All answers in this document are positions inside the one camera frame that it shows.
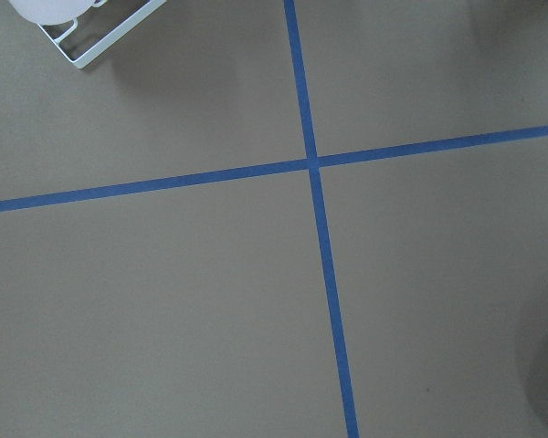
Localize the long blue tape strip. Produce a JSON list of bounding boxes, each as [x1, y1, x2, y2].
[[283, 0, 360, 437]]

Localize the crossing blue tape strip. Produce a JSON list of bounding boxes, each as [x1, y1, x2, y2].
[[0, 125, 548, 213]]

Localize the white wire rack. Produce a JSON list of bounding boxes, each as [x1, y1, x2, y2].
[[38, 0, 166, 69]]

